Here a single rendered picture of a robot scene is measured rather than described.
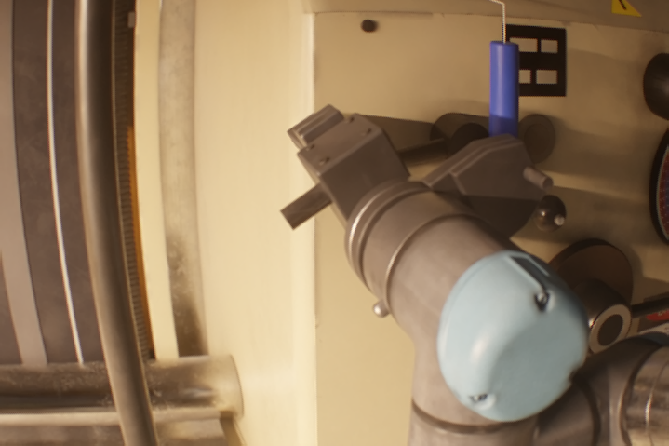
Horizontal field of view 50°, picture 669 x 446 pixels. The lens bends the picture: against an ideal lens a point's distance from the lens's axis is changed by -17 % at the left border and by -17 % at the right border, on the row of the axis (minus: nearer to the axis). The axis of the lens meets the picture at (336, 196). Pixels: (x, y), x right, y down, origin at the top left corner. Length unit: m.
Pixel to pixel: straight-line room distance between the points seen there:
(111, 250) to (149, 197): 0.97
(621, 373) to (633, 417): 0.04
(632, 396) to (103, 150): 0.33
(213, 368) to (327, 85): 0.58
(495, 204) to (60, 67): 0.92
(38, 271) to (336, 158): 0.96
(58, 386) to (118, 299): 0.76
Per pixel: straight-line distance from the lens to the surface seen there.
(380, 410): 0.79
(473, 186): 0.49
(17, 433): 1.24
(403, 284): 0.42
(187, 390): 1.13
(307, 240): 0.70
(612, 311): 0.78
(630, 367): 0.49
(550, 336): 0.37
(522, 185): 0.51
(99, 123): 0.36
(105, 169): 0.37
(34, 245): 1.37
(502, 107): 0.65
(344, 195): 0.50
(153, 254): 1.38
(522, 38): 0.72
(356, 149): 0.49
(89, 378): 1.13
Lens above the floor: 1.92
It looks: 18 degrees down
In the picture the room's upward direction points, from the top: straight up
